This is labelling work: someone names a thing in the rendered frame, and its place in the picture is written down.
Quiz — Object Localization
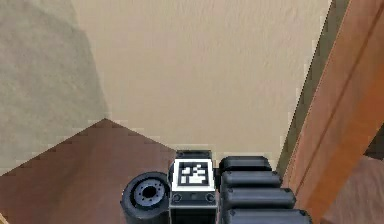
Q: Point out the brown wooden door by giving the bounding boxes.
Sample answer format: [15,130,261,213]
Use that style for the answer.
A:
[281,0,384,224]

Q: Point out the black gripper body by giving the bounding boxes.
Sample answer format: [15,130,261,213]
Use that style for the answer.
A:
[120,171,172,224]

